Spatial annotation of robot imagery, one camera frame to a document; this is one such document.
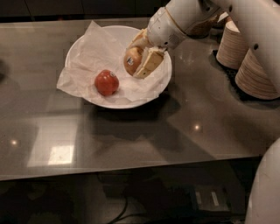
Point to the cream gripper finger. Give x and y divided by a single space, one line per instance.
140 40
151 59

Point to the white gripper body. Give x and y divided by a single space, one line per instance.
164 31

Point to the yellow-red apple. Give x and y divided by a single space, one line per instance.
132 59

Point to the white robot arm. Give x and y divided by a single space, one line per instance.
258 21

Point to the white bowl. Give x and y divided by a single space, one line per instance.
116 32

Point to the red apple with sticker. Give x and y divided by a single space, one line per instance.
106 82

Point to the white crumpled paper liner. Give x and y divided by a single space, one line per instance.
93 58

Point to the glass jar with grains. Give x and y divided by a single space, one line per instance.
201 30

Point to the rear stack of paper plates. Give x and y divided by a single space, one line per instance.
233 48

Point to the stack of paper plates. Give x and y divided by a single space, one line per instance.
252 79
233 48

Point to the front stack of paper plates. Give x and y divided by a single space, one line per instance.
252 79

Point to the dark box under table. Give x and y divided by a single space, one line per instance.
201 198

